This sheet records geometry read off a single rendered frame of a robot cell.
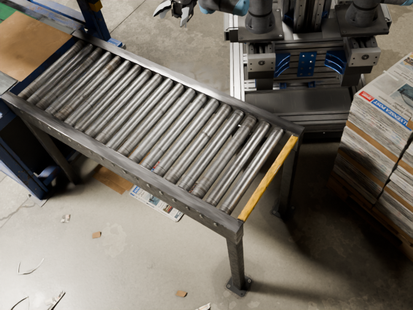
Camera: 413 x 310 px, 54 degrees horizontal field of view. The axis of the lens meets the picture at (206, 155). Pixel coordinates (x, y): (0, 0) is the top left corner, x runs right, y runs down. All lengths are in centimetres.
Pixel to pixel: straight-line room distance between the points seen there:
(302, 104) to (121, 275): 147
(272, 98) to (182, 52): 97
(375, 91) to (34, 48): 170
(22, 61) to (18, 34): 23
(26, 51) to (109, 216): 103
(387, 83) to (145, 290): 158
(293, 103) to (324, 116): 21
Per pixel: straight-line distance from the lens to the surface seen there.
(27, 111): 206
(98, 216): 255
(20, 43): 244
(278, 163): 160
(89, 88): 203
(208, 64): 313
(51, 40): 237
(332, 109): 258
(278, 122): 174
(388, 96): 187
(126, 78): 201
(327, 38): 222
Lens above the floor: 218
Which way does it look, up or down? 57 degrees down
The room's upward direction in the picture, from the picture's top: 10 degrees counter-clockwise
